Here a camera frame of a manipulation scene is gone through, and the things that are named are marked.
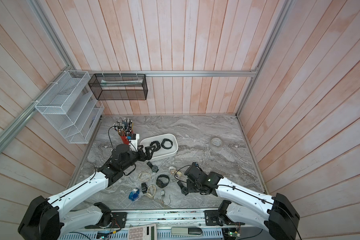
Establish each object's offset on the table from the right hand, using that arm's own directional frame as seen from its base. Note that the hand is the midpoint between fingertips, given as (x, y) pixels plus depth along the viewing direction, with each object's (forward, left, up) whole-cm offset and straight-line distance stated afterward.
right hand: (190, 185), depth 81 cm
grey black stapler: (-21, +3, -1) cm, 21 cm away
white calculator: (-22, +22, -1) cm, 31 cm away
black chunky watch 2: (+30, +17, 0) cm, 34 cm away
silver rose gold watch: (+10, +11, -3) cm, 15 cm away
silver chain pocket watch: (-4, +16, -3) cm, 16 cm away
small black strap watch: (-2, +25, +1) cm, 25 cm away
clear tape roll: (+32, -20, -4) cm, 38 cm away
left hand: (+15, +23, +14) cm, 31 cm away
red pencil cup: (+26, +43, +5) cm, 51 cm away
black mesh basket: (+61, +50, +23) cm, 82 cm away
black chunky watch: (+27, +21, 0) cm, 34 cm away
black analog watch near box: (+10, +22, -2) cm, 25 cm away
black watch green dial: (-2, +3, -3) cm, 5 cm away
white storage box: (+21, +18, -1) cm, 27 cm away
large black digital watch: (0, +17, +1) cm, 17 cm away
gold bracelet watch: (+5, +7, +3) cm, 9 cm away
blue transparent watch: (-7, +30, +3) cm, 31 cm away
